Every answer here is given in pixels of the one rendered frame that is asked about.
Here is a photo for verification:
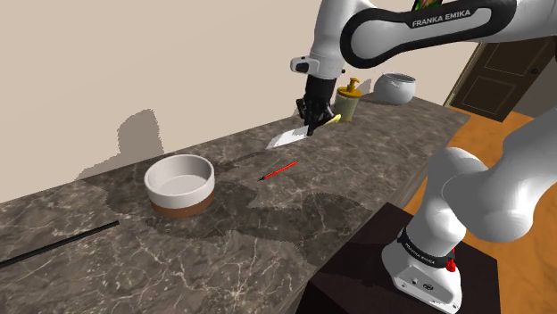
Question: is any white knife with yellow handle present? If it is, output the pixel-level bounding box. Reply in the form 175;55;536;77
265;113;342;151

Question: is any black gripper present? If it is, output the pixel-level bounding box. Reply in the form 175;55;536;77
295;75;338;137

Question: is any beige soap dispenser yellow pump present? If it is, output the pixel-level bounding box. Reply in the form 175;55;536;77
333;77;363;124

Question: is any long black rod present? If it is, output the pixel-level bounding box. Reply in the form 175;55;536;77
0;219;121;269

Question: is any red pen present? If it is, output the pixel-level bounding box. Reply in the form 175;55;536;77
257;161;300;182

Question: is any dark robot stand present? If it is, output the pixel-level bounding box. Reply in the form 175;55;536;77
295;202;499;314

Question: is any dark brown door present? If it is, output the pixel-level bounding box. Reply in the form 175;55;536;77
443;36;557;123

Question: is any white bowl with brown base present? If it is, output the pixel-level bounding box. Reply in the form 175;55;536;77
144;153;216;219

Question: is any grey round pot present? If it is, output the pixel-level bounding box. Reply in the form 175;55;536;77
373;72;418;106

